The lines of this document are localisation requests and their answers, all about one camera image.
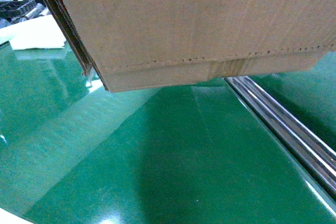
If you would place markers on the metal conveyor joint rail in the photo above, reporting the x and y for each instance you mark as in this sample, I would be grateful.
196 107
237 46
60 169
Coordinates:
310 150

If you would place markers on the metal roller conveyor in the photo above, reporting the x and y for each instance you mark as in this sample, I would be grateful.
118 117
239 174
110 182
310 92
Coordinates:
13 12

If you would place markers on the green circular conveyor belt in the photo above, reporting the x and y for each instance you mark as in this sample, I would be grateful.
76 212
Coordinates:
72 152

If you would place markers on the brown cardboard box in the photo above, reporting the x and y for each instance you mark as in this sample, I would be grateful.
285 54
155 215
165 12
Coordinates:
139 44

